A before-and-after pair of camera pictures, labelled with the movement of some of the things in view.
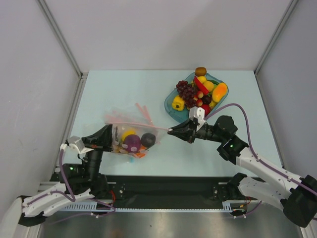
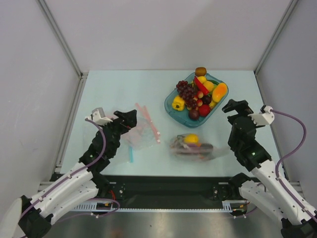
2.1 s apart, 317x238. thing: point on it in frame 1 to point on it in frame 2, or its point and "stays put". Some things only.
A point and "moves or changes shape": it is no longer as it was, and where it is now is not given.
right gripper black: [193, 131] to [239, 115]
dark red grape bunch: [187, 91] stays put
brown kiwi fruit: [200, 71] stays put
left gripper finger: [102, 139] to [129, 118]
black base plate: [131, 189] stays put
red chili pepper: [201, 87] stays put
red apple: [207, 109] stays put
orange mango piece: [219, 92] stays put
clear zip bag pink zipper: [134, 141] to [194, 147]
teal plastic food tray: [210, 77] stays put
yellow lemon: [209, 85] stays put
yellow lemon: [128, 132] moves or changes shape
